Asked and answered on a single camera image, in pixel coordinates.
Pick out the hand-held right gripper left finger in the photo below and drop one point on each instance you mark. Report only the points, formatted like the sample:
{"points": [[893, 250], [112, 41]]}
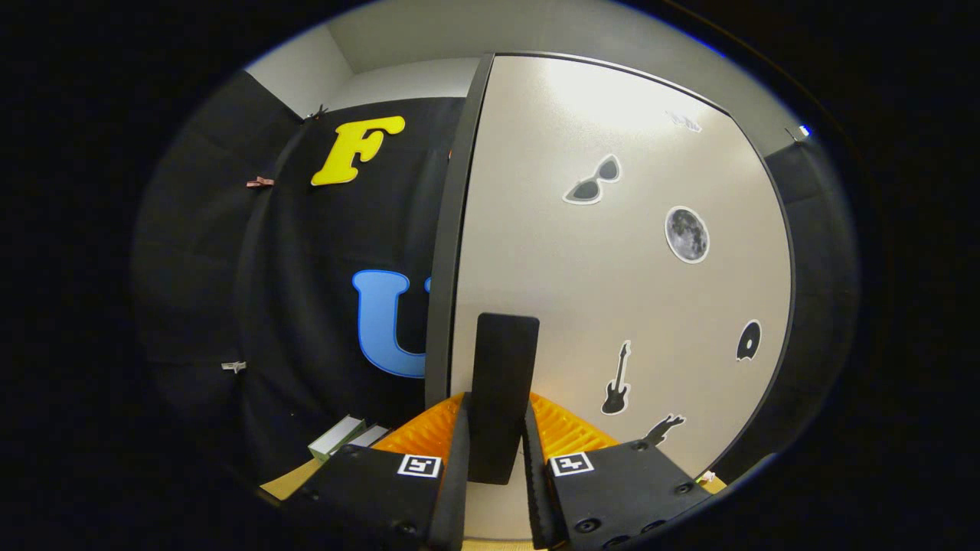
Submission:
{"points": [[458, 474]]}

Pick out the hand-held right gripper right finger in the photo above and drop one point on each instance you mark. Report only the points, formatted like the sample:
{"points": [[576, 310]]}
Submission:
{"points": [[536, 490]]}

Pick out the grey cabinet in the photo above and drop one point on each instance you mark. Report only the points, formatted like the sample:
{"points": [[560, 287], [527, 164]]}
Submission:
{"points": [[452, 252]]}

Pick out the pale green book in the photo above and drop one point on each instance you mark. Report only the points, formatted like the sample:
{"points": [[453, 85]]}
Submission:
{"points": [[335, 438]]}

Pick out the white cloth clip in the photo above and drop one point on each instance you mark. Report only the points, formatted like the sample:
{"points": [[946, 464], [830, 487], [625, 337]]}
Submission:
{"points": [[233, 366]]}

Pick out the black backdrop cloth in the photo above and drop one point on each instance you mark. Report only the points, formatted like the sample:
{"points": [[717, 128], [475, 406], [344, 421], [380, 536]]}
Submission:
{"points": [[306, 252]]}

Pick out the pink cloth clip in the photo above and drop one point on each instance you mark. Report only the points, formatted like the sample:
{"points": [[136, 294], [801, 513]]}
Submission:
{"points": [[260, 182]]}

